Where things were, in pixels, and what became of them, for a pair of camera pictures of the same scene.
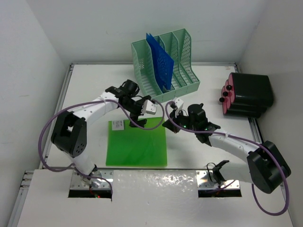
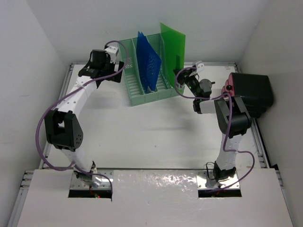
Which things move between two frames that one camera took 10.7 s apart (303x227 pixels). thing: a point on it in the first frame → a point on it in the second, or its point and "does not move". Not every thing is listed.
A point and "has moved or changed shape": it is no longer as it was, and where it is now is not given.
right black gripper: x=168 y=125 → x=183 y=76
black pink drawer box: x=246 y=95 does not move
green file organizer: x=163 y=65 has moved or changed shape
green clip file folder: x=129 y=145 → x=174 y=46
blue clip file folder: x=164 y=64 → x=149 y=63
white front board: x=147 y=198 does not move
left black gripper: x=140 y=102 → x=113 y=77
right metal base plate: x=206 y=180 does not move
